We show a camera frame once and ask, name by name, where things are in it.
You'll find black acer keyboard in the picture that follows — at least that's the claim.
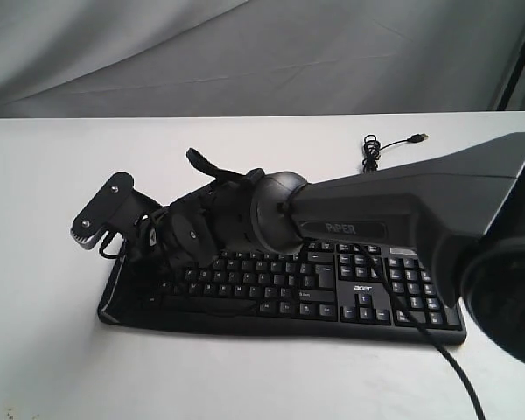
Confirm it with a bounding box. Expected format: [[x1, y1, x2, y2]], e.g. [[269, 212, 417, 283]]
[[97, 241, 466, 346]]

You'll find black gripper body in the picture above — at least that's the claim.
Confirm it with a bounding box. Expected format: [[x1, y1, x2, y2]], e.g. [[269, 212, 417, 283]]
[[126, 183, 219, 280]]

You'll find grey backdrop cloth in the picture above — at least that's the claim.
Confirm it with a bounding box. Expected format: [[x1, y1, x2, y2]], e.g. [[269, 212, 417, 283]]
[[0, 1, 525, 118]]

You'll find black stand pole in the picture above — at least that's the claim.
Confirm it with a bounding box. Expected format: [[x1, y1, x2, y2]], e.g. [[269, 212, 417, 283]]
[[495, 39, 525, 111]]

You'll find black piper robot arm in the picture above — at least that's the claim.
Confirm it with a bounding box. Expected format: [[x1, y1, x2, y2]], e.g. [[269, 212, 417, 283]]
[[110, 132, 525, 363]]

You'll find black USB cable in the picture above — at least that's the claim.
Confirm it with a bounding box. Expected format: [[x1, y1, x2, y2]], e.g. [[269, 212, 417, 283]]
[[357, 131, 430, 175]]

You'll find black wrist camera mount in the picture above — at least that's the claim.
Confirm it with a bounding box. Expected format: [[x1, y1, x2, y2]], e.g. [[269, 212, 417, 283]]
[[70, 171, 161, 250]]

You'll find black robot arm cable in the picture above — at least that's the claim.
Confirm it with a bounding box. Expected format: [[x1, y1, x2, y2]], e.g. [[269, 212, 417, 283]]
[[353, 238, 487, 420]]

